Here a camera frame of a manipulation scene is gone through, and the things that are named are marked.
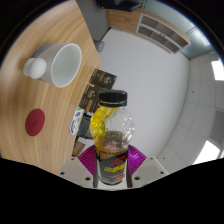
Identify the rectangular ceiling light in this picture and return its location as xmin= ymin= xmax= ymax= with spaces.
xmin=210 ymin=59 xmax=224 ymax=81
xmin=193 ymin=139 xmax=222 ymax=165

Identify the clear black-capped drink bottle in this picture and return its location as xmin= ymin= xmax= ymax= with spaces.
xmin=89 ymin=89 xmax=136 ymax=186

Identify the grey mesh waste bin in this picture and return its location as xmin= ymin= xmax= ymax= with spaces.
xmin=93 ymin=39 xmax=106 ymax=53

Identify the wooden glass-door cabinet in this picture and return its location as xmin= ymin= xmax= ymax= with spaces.
xmin=106 ymin=8 xmax=192 ymax=55

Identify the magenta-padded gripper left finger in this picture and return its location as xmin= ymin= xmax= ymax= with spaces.
xmin=58 ymin=145 xmax=100 ymax=188

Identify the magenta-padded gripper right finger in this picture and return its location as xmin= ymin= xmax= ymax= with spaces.
xmin=126 ymin=144 xmax=169 ymax=188

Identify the flat round red coaster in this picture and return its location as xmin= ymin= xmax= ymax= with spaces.
xmin=24 ymin=108 xmax=46 ymax=137

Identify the white ceramic mug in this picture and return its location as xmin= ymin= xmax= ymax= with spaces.
xmin=22 ymin=42 xmax=83 ymax=89

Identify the small dark brown box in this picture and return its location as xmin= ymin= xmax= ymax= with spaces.
xmin=89 ymin=68 xmax=118 ymax=91

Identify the white and green leaflet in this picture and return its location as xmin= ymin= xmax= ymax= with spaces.
xmin=69 ymin=106 xmax=85 ymax=136

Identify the wooden side desk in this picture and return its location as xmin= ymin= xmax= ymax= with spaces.
xmin=71 ymin=139 xmax=87 ymax=158

